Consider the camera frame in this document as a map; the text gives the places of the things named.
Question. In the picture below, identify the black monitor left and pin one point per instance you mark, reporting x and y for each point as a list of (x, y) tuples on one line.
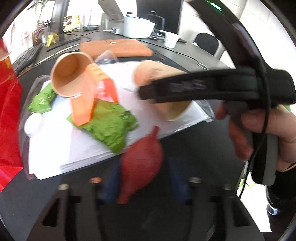
[(56, 26)]

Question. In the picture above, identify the green wrapper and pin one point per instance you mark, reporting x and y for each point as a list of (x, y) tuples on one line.
[(110, 123), (41, 103)]

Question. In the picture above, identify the white printer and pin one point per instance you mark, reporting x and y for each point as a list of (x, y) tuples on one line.
[(128, 26)]

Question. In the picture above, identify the brown leather notebook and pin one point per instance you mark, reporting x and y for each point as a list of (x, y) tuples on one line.
[(119, 47)]

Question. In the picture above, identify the black office chair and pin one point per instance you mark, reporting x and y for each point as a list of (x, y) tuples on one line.
[(207, 42)]

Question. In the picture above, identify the yellow snack bag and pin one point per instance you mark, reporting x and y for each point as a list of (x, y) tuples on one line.
[(71, 23)]

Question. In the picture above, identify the black monitor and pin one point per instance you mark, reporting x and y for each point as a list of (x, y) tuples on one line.
[(56, 26), (165, 14)]

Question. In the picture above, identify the person's right hand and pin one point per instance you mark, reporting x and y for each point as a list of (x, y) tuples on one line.
[(281, 123)]

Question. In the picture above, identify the yellow phone stand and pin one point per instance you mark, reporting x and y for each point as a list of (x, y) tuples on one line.
[(53, 38)]

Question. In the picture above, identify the purple leaf plant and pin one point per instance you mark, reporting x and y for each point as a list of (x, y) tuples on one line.
[(40, 35)]

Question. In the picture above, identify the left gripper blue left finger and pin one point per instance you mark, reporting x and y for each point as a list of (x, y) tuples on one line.
[(112, 184)]

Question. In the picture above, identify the red paper gift bag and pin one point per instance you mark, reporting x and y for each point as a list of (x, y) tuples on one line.
[(10, 159)]

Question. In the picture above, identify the white round lid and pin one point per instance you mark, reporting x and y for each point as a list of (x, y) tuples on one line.
[(33, 124)]

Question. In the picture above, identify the black wifi router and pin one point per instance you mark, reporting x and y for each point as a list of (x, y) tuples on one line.
[(86, 23)]

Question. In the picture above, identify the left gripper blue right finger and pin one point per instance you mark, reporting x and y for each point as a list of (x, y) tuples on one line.
[(179, 176)]

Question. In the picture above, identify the white paper stack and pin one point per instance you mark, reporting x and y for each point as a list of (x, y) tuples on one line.
[(59, 147)]

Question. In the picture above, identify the white paper cup green print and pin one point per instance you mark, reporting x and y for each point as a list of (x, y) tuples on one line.
[(171, 39)]

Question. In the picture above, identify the black monitor right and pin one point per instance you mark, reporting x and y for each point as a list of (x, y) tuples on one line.
[(165, 14)]

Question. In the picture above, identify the black keyboard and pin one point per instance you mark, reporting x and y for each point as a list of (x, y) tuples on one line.
[(26, 58)]

